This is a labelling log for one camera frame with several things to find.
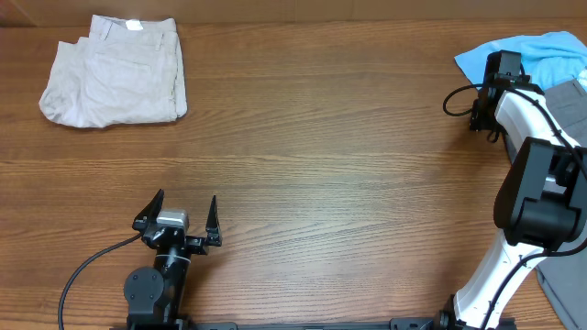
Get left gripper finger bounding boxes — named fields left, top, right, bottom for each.
left=205, top=195, right=221, bottom=239
left=134, top=189, right=164, bottom=224

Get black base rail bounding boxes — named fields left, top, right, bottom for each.
left=109, top=316, right=519, bottom=330

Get grey shorts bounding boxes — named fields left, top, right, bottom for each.
left=537, top=80, right=586, bottom=330

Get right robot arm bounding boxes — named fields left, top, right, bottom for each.
left=433, top=50, right=586, bottom=329

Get light blue t-shirt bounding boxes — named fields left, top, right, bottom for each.
left=455, top=31, right=586, bottom=90

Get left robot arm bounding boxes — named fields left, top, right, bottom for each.
left=124, top=190, right=222, bottom=329

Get folded beige shorts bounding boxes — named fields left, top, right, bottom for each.
left=39, top=15, right=188, bottom=128

